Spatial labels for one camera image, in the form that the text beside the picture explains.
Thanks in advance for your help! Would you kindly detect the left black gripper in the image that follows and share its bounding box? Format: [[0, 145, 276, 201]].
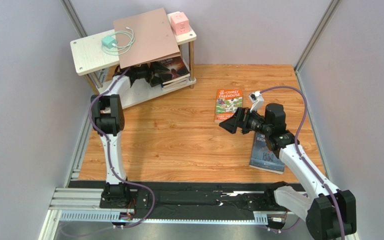
[[131, 54, 170, 87]]

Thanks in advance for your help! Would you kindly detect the black three days book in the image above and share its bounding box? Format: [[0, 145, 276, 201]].
[[152, 56, 190, 85]]

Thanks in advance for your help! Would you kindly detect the orange 78-storey treehouse book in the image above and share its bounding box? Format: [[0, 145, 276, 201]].
[[214, 89, 243, 123]]

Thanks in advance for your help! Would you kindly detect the black 169-storey treehouse book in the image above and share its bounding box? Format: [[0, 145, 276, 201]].
[[161, 75, 190, 88]]

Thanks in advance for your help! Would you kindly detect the blue-grey 1984 book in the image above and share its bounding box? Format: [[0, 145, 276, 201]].
[[248, 132, 285, 174]]

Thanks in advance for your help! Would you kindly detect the blue 91-storey treehouse book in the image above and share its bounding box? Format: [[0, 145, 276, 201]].
[[161, 79, 189, 91]]

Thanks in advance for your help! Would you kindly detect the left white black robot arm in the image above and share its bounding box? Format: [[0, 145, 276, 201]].
[[88, 64, 160, 209]]

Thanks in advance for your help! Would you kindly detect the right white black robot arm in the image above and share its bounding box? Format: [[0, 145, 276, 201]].
[[219, 103, 357, 240]]

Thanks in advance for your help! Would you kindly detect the brown file folder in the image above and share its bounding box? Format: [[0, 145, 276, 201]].
[[113, 7, 181, 69]]

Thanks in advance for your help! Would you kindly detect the pink cube power socket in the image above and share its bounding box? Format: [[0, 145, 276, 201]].
[[169, 12, 190, 36]]

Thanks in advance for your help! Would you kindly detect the mint green charger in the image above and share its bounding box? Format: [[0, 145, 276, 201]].
[[101, 35, 117, 49]]

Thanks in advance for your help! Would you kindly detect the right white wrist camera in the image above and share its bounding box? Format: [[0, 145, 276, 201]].
[[248, 90, 265, 112]]

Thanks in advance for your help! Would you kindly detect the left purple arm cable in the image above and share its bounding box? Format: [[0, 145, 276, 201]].
[[88, 68, 156, 231]]

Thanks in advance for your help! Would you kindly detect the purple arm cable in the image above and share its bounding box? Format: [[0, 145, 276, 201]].
[[260, 85, 346, 240], [88, 68, 156, 231]]

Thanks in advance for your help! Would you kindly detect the mint white charger cable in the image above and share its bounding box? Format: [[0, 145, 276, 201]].
[[101, 26, 136, 56]]

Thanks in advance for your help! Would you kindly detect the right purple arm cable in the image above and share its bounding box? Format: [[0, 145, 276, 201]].
[[260, 85, 346, 240]]

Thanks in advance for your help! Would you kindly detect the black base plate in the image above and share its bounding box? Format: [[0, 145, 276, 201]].
[[68, 180, 288, 221]]

